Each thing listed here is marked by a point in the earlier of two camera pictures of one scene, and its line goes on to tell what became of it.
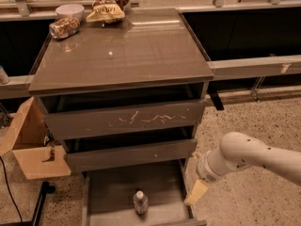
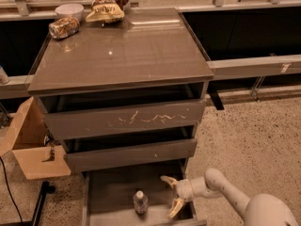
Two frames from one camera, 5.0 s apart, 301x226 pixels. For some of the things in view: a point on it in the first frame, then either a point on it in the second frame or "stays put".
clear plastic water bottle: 140,202 stays put
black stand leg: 46,189 stays put
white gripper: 204,169 -> 183,189
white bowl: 70,10 stays put
